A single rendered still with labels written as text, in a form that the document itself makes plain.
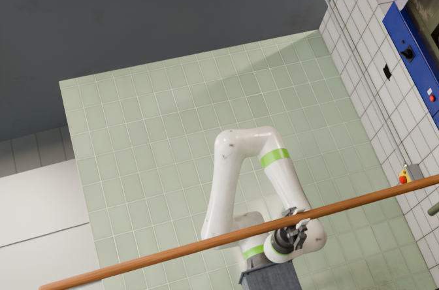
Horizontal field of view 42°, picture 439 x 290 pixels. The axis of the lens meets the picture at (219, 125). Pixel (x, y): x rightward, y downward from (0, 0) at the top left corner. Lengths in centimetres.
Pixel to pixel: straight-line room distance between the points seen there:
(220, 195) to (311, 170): 102
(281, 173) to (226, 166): 21
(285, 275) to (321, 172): 97
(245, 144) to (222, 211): 30
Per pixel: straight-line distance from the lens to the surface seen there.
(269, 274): 237
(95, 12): 381
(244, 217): 244
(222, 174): 224
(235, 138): 218
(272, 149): 224
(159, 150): 313
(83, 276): 170
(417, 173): 299
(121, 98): 328
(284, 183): 219
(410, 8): 280
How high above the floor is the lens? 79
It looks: 24 degrees up
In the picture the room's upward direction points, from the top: 19 degrees counter-clockwise
